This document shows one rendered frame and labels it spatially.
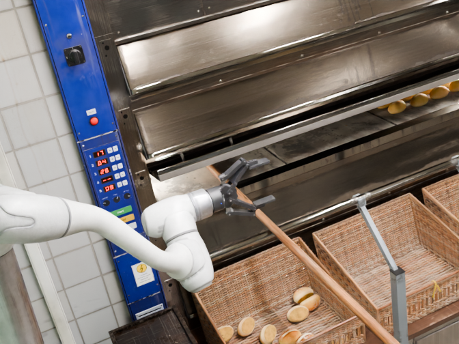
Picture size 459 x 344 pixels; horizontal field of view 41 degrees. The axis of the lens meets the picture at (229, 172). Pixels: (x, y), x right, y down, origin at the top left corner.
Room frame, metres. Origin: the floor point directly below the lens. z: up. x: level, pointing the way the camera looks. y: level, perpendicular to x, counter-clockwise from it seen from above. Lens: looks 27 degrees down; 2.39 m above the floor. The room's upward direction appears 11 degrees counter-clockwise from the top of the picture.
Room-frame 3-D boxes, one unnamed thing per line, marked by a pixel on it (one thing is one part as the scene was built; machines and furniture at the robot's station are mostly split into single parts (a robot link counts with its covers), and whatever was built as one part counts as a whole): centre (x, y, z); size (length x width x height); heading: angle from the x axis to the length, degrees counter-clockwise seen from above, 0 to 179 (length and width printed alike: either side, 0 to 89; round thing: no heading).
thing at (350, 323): (1.99, -0.08, 0.72); 0.56 x 0.49 x 0.28; 110
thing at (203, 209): (1.62, 0.11, 1.49); 0.09 x 0.06 x 0.09; 18
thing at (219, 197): (1.65, 0.04, 1.49); 0.09 x 0.07 x 0.08; 108
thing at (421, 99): (3.03, -0.96, 1.21); 0.61 x 0.48 x 0.06; 19
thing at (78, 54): (2.04, 0.43, 1.92); 0.06 x 0.04 x 0.11; 109
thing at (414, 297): (2.18, -0.65, 0.72); 0.56 x 0.49 x 0.28; 110
